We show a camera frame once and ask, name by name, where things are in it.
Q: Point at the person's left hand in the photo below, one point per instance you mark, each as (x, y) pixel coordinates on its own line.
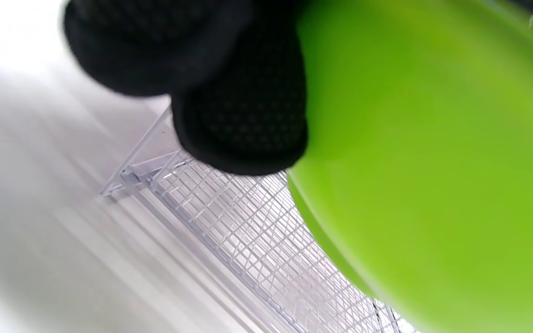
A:
(211, 69)

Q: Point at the green plastic plate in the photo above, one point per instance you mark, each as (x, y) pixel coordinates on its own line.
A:
(433, 175)

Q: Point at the clear plastic dish rack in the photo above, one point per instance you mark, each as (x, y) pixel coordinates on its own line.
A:
(248, 231)

